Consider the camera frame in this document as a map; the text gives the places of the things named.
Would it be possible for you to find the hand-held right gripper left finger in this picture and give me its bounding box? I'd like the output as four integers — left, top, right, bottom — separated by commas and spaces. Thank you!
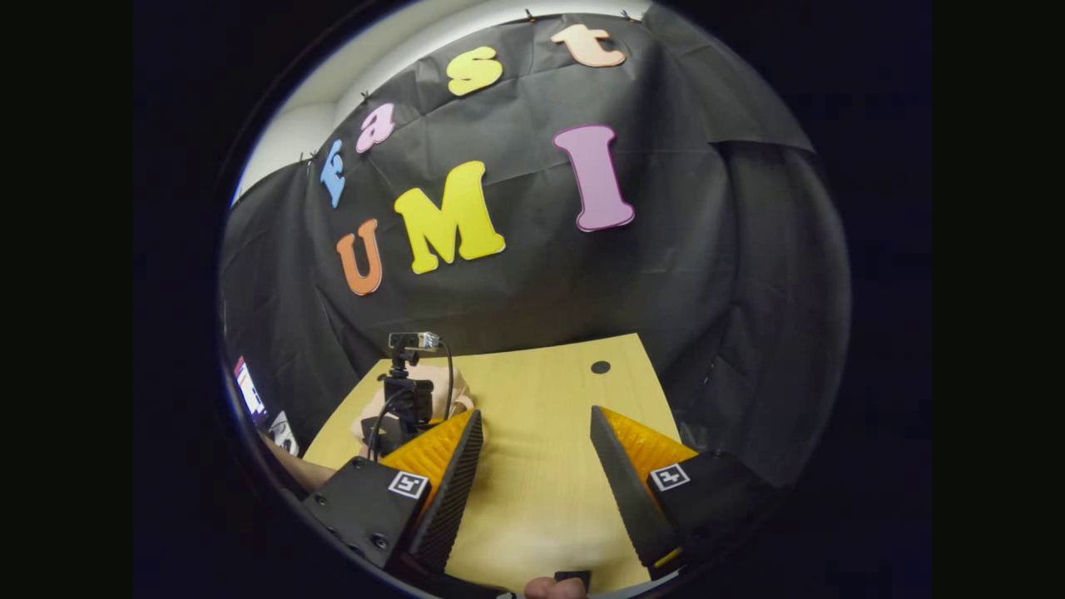
301, 408, 485, 577

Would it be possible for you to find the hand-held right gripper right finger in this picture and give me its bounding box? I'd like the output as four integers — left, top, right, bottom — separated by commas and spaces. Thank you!
589, 404, 785, 572

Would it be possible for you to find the pink suitcase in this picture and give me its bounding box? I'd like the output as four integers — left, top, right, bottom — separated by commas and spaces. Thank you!
349, 364, 477, 454

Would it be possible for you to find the white grey object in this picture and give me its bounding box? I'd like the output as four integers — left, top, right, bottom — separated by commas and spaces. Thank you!
268, 410, 300, 457

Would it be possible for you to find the small bright screen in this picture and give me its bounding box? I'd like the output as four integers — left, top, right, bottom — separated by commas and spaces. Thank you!
233, 356, 269, 418

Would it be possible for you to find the black backdrop cloth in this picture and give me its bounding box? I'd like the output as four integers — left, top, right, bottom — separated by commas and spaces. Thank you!
218, 0, 851, 492

